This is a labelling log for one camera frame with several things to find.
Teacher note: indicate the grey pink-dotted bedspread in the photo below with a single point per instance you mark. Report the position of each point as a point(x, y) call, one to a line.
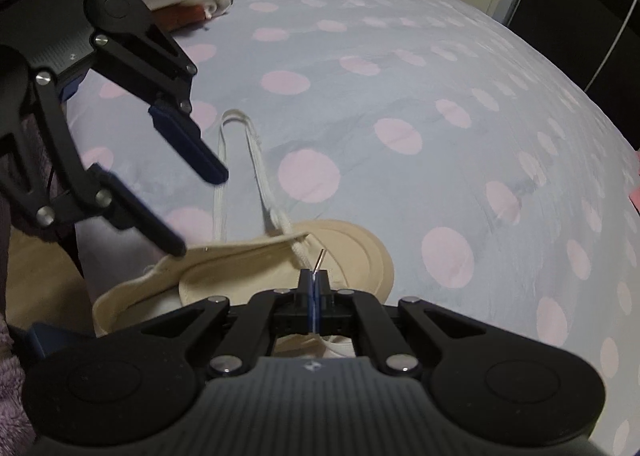
point(400, 60)

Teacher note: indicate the beige canvas shoe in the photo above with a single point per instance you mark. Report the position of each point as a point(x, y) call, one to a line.
point(350, 256)

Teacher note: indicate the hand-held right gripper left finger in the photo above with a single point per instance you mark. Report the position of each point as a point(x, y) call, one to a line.
point(306, 296)

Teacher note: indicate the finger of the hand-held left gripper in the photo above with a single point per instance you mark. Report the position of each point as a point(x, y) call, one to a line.
point(145, 221)
point(185, 143)

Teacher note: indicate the white shoelace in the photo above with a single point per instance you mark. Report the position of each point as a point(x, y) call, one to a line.
point(260, 160)

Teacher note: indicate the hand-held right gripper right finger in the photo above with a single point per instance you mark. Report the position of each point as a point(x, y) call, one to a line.
point(323, 298)

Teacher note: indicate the dark pink pillow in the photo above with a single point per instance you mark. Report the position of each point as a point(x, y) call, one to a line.
point(636, 198)

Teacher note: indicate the purple fuzzy garment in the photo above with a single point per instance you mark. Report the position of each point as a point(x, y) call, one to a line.
point(12, 386)

